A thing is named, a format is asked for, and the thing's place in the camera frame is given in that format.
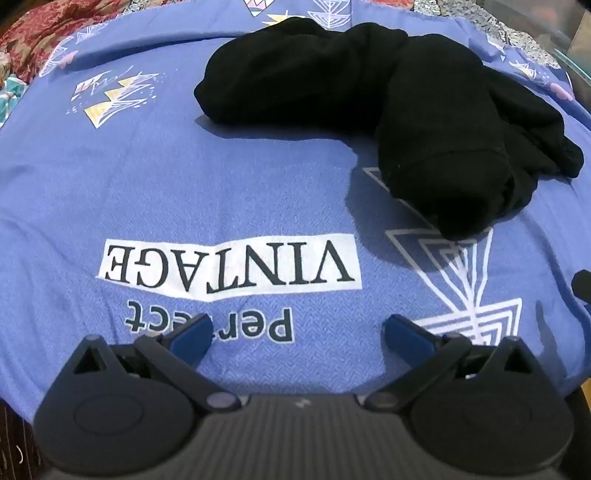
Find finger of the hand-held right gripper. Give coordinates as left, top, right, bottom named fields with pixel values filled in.
left=571, top=270, right=591, bottom=304

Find red floral patchwork quilt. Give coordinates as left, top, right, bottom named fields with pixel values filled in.
left=0, top=0, right=121, bottom=84

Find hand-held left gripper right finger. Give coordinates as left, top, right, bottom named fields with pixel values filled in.
left=367, top=315, right=540, bottom=414

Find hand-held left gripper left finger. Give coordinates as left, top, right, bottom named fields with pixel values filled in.
left=69, top=313, right=241, bottom=414

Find black pants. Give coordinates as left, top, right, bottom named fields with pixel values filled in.
left=193, top=16, right=585, bottom=241

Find blue printed bedsheet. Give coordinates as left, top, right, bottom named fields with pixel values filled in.
left=0, top=0, right=591, bottom=425

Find clear plastic storage box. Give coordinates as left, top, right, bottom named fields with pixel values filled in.
left=485, top=0, right=591, bottom=88

